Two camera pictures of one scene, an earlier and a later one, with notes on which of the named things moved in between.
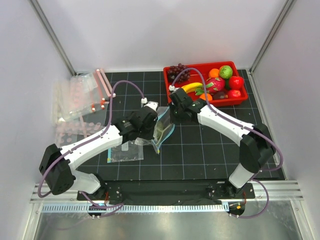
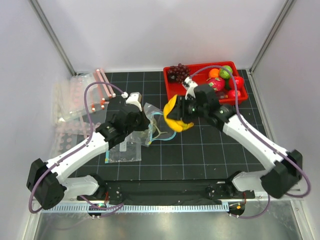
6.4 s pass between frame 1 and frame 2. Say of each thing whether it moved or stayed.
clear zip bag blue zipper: moved
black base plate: stayed
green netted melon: moved
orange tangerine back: stayed
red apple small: stayed
